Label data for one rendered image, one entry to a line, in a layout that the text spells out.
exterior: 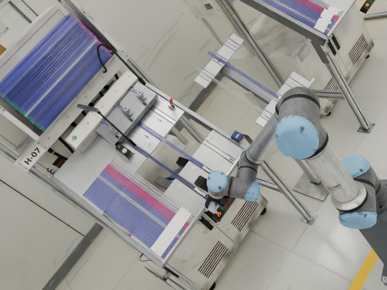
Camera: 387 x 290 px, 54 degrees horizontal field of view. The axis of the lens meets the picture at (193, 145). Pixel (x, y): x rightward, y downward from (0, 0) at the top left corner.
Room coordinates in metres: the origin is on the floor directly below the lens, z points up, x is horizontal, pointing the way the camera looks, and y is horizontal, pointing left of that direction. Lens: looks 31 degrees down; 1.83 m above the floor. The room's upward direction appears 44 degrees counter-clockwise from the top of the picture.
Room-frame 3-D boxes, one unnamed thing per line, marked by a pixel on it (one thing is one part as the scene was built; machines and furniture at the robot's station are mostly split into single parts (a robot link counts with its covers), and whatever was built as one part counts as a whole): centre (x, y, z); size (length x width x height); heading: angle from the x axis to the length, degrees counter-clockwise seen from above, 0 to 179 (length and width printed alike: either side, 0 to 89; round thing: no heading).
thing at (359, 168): (0.92, -0.35, 0.72); 0.13 x 0.12 x 0.14; 136
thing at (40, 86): (1.90, 0.24, 1.52); 0.51 x 0.13 x 0.27; 106
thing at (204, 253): (2.00, 0.33, 0.31); 0.70 x 0.65 x 0.62; 106
